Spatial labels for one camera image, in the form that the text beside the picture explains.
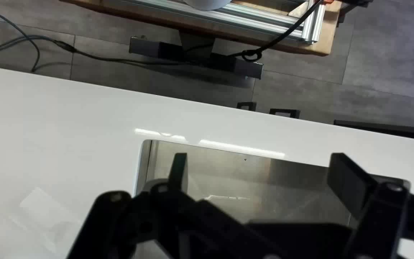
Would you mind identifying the black cable on frame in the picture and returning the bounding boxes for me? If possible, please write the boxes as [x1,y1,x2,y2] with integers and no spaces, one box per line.
[240,0,325,64]

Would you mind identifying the aluminium profile frame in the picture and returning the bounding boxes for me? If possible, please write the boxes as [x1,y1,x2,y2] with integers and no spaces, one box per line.
[132,0,325,46]

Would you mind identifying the stainless steel sink basin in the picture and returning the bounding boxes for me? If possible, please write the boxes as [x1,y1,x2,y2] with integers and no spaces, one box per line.
[135,139,412,259]

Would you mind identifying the wooden framed cart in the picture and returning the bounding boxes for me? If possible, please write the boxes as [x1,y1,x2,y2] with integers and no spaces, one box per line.
[62,0,343,58]

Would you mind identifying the dark metal base bar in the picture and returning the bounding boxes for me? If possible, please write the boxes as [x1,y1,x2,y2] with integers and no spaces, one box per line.
[128,33,264,82]

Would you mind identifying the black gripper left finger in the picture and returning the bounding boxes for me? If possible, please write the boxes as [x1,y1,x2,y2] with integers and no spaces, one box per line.
[67,151,247,259]

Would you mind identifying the grey floor cable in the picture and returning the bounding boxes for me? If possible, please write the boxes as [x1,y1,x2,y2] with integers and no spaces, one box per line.
[0,3,139,75]

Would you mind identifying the black cabinet door handle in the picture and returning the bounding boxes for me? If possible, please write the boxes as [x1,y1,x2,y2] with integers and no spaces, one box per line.
[236,101,257,111]
[269,107,302,118]

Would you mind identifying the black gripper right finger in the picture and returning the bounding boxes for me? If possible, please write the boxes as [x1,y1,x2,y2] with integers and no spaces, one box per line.
[328,151,414,259]

